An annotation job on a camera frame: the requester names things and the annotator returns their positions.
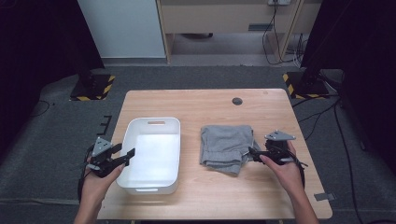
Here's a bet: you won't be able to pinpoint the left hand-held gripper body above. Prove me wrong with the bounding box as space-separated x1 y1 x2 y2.
84 136 126 179

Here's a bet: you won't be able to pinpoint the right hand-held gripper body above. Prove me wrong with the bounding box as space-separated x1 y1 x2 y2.
262 130 297 166

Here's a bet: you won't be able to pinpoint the white plastic basket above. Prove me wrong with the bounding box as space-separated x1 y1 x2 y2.
116 117 182 196

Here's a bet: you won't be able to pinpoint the grey pants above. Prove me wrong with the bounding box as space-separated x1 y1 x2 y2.
199 124 262 176

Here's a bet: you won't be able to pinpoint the person's left hand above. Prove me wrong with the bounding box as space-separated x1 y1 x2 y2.
80 166 126 206

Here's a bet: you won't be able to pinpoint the person's right hand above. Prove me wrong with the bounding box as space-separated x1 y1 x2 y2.
259 140 306 198

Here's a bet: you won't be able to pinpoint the black stand base striped edge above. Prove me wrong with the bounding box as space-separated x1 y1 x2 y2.
69 73 117 102
282 70 331 101

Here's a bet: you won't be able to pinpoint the grey tape strip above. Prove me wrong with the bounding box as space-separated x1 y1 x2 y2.
313 192 337 203

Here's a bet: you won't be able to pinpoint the white cabinet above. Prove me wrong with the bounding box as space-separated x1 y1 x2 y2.
76 0 167 60

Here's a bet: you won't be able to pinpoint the black curtain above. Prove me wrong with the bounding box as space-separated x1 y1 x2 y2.
300 0 396 175
0 0 106 160

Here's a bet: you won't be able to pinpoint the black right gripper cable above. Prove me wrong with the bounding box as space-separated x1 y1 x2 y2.
288 150 309 189

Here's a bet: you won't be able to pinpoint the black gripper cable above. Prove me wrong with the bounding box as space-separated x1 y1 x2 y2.
77 145 95 203
288 150 309 189

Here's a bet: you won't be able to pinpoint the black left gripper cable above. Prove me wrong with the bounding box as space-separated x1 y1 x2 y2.
77 145 95 203

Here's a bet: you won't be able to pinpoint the long black floor cable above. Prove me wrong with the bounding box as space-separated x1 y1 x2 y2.
292 92 365 224

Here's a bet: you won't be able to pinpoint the short black floor cable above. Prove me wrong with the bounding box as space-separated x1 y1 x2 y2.
30 100 51 119

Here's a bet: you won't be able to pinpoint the black hanging cable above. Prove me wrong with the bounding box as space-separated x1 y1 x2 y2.
261 0 302 66

